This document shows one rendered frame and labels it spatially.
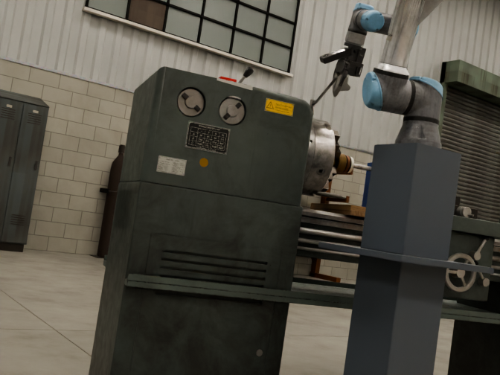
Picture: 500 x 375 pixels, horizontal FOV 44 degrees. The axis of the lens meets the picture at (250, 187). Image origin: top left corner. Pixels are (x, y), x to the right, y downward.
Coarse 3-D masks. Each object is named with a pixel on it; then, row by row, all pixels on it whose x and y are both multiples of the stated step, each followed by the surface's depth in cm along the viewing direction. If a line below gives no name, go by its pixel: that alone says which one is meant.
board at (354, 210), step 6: (312, 204) 274; (318, 204) 269; (324, 204) 263; (330, 204) 258; (336, 204) 254; (318, 210) 268; (324, 210) 262; (330, 210) 258; (336, 210) 253; (342, 210) 248; (348, 210) 244; (354, 210) 243; (360, 210) 244; (354, 216) 247; (360, 216) 244
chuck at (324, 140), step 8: (312, 120) 248; (320, 120) 252; (320, 128) 244; (320, 136) 242; (328, 136) 243; (320, 144) 240; (328, 144) 242; (320, 152) 240; (328, 152) 241; (312, 160) 239; (320, 160) 240; (328, 160) 241; (312, 168) 240; (328, 168) 242; (312, 176) 242; (320, 176) 243; (328, 176) 244; (304, 184) 244; (312, 184) 244; (320, 184) 245; (304, 192) 249
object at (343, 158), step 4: (340, 156) 256; (344, 156) 258; (348, 156) 260; (336, 160) 257; (340, 160) 256; (344, 160) 257; (348, 160) 258; (336, 164) 257; (340, 164) 256; (344, 164) 257; (348, 164) 258; (336, 168) 257; (340, 168) 257; (344, 168) 258; (348, 168) 258; (340, 172) 259; (344, 172) 260
